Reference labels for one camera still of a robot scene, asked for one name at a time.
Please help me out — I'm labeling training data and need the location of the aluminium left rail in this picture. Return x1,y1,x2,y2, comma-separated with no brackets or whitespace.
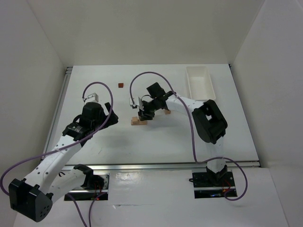
43,66,73,153

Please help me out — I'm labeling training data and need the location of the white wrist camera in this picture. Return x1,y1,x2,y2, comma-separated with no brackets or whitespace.
129,96,144,110
83,93,98,104

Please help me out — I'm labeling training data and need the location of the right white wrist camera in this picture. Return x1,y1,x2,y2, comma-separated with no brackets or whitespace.
129,96,144,110

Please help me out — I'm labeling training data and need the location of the white plastic bin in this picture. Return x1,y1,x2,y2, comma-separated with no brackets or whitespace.
186,66,216,101

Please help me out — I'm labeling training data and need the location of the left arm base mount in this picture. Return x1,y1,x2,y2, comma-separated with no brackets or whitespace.
68,173,110,201

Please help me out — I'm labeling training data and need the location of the aluminium rail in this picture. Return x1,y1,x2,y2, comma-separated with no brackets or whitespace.
62,161,261,171
43,66,73,153

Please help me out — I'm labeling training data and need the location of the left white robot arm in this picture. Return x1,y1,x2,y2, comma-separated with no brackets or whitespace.
8,102,118,222

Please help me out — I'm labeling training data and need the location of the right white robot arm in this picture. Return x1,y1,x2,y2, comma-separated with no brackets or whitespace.
130,82,228,164

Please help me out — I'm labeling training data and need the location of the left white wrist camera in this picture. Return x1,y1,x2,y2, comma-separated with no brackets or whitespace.
83,93,98,104

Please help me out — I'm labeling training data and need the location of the aluminium front rail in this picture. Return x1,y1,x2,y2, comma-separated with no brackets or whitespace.
62,161,261,171

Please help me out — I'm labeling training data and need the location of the long light wood block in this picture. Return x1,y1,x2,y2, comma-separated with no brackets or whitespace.
138,120,147,125

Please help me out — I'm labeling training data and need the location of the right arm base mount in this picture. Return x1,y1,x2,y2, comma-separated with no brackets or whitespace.
189,172,237,199

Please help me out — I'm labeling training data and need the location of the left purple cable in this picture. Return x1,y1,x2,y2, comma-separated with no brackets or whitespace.
1,81,114,227

